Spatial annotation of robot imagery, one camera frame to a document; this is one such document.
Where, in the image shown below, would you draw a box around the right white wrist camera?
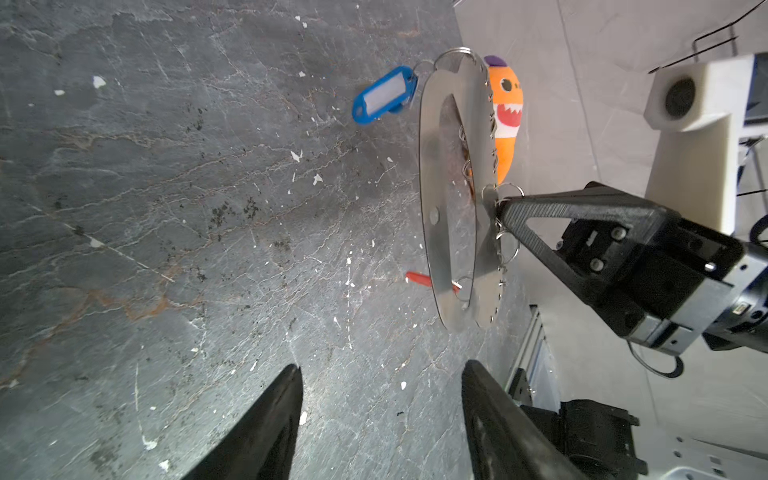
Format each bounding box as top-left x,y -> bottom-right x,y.
644,54 -> 755,235

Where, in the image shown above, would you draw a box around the blue key tag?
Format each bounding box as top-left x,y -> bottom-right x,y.
352,65 -> 418,125

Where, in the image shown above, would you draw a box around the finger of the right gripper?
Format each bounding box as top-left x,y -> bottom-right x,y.
511,221 -> 636,339
496,182 -> 666,236

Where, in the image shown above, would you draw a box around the aluminium mounting rail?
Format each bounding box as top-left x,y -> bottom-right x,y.
505,304 -> 561,412

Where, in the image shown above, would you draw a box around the black wire hook rack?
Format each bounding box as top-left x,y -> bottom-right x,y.
647,0 -> 767,75

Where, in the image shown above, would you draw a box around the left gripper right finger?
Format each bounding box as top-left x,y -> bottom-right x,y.
461,360 -> 586,479

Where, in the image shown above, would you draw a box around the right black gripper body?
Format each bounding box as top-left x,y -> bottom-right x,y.
556,216 -> 767,355

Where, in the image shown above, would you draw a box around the orange shark plush toy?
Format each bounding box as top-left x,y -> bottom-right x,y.
484,55 -> 524,183

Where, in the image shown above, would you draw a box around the red key tag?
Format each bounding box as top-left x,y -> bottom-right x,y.
405,271 -> 462,294

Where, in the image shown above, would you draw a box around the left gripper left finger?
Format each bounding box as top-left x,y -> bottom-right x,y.
185,364 -> 303,479

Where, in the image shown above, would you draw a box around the small split key rings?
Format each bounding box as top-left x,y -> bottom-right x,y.
479,181 -> 526,268

